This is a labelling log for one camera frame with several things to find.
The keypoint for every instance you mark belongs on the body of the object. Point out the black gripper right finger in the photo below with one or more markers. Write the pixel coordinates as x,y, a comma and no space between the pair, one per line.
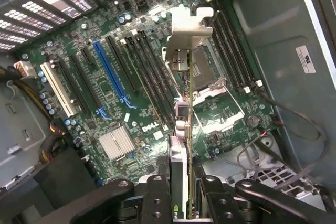
218,205

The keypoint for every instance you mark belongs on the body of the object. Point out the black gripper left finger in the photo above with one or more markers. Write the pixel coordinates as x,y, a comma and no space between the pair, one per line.
157,203

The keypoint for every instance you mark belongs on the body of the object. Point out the silver finned chipset heatsink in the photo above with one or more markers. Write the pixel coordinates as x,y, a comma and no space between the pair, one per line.
116,142

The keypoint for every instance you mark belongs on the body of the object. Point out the round coin battery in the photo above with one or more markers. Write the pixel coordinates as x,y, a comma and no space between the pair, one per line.
252,121

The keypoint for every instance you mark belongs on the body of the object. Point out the green Dell motherboard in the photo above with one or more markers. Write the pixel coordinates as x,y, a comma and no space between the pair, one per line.
105,87

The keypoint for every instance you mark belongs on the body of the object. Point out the CPU socket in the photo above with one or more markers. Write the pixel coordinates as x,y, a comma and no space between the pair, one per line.
210,72

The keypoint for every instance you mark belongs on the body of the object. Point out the blue expansion slot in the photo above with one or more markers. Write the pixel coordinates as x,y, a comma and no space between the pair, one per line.
110,72

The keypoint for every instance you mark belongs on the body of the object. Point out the long black expansion slot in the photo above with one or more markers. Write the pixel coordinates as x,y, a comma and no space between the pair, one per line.
86,82
122,64
74,87

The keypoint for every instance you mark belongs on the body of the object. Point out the white expansion slot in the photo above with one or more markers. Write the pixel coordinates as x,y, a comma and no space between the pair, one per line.
57,90

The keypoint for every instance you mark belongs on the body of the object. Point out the short black expansion slot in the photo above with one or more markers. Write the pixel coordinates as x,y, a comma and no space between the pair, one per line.
88,56

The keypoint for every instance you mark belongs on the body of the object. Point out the RAM slot with white clips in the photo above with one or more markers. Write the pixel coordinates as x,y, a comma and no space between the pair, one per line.
241,37

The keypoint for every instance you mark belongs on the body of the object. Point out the white label sticker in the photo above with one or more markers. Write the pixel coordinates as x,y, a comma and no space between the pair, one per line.
305,58

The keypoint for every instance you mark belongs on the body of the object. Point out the white power connector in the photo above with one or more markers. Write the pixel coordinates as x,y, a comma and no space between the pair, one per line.
24,69

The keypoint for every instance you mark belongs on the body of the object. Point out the grey PC case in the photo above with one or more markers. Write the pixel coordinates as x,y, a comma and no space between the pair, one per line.
283,19

